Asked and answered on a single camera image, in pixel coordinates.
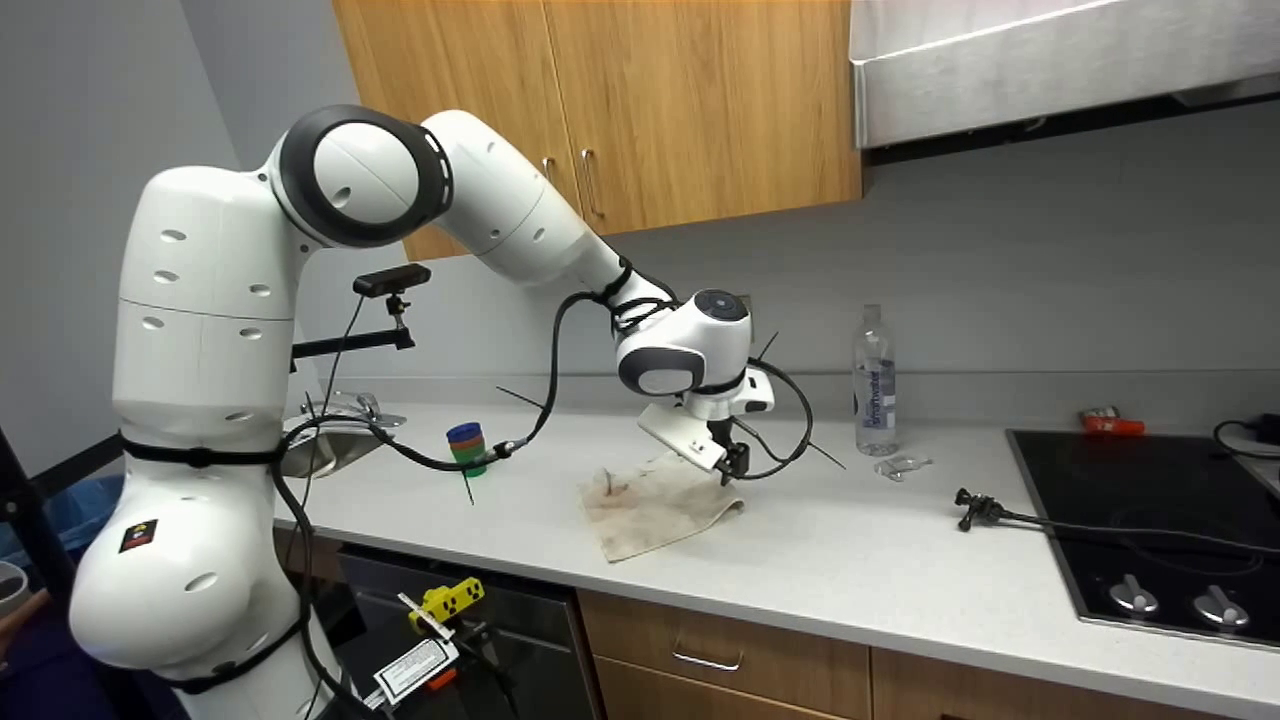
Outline black dishwasher front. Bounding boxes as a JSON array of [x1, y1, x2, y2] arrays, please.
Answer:
[[312, 540, 595, 720]]

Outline yellow black tool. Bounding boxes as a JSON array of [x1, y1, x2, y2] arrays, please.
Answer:
[[400, 571, 492, 633]]

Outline clear plastic water bottle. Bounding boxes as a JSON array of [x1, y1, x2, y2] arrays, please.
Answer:
[[853, 300, 903, 461]]

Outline steel sink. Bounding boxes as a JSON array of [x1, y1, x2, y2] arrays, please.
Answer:
[[271, 396, 410, 482]]

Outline small black clamp mount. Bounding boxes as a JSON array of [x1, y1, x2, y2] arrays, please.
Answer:
[[954, 486, 1049, 535]]

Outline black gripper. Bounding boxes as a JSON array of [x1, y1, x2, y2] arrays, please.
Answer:
[[700, 412, 756, 487]]

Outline blue plastic bin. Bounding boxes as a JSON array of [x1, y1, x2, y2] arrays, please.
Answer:
[[35, 468, 132, 571]]

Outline plain wooden drawer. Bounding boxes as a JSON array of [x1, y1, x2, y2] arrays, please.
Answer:
[[867, 648, 1204, 720]]

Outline black camera on stand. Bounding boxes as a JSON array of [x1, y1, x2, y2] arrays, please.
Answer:
[[288, 260, 437, 364]]

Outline stained beige cloth towel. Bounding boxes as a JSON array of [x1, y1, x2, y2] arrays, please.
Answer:
[[576, 453, 749, 570]]

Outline wooden upper cabinet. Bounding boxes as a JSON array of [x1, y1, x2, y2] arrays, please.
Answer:
[[334, 0, 866, 263]]

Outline small white device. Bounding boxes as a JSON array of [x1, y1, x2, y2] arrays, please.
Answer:
[[370, 636, 464, 707]]

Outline silver cooktop knob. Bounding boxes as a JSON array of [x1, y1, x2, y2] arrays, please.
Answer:
[[1191, 582, 1257, 633], [1109, 571, 1159, 620]]

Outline wooden drawer with handle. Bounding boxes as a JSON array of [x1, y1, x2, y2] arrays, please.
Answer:
[[576, 592, 876, 720]]

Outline steel range hood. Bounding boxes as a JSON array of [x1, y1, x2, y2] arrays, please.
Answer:
[[850, 0, 1280, 154]]

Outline clear plastic wrapper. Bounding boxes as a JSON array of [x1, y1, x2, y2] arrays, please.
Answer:
[[871, 447, 937, 482]]

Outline small red object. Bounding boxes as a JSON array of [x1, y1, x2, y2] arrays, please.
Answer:
[[1077, 405, 1149, 439]]

